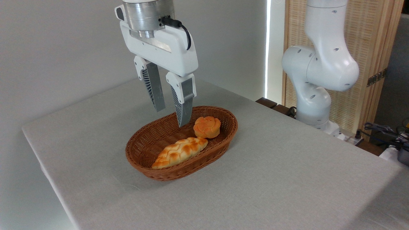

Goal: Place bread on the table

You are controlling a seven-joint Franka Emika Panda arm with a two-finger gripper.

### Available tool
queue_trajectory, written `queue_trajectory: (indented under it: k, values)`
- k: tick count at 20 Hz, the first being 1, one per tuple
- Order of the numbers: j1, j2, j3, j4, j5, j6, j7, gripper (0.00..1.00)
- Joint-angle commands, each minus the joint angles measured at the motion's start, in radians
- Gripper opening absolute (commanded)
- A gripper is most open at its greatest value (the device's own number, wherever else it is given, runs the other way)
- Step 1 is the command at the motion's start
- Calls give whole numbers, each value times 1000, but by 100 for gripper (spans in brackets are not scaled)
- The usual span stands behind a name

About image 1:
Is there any round flower-shaped bread bun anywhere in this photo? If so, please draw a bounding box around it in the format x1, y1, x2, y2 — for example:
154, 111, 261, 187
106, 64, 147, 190
193, 116, 221, 139

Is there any long braided bread loaf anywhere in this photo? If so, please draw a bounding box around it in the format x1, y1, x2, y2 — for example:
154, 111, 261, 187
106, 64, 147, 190
151, 137, 208, 169

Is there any white power strip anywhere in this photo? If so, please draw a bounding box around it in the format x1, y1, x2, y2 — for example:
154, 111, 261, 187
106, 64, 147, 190
338, 132, 365, 146

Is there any dark brown wooden bench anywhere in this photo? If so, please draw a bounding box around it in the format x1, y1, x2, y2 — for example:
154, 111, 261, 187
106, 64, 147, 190
255, 97, 297, 119

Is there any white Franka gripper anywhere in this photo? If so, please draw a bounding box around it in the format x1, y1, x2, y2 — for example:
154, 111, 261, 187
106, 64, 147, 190
115, 4, 199, 128

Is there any dark metal screen hinge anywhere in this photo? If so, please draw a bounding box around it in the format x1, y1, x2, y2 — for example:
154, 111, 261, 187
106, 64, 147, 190
367, 68, 388, 87

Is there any black cable bundle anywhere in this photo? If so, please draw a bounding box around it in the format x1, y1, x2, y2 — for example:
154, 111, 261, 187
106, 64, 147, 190
355, 122, 409, 147

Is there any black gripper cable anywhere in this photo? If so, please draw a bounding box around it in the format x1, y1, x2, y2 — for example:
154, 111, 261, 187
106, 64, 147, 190
159, 16, 192, 51

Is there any grey device box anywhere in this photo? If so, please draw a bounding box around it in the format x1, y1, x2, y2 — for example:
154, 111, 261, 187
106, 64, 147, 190
397, 148, 409, 166

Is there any brown wicker oval basket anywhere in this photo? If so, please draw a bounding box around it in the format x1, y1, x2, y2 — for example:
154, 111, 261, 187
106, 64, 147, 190
125, 106, 238, 181

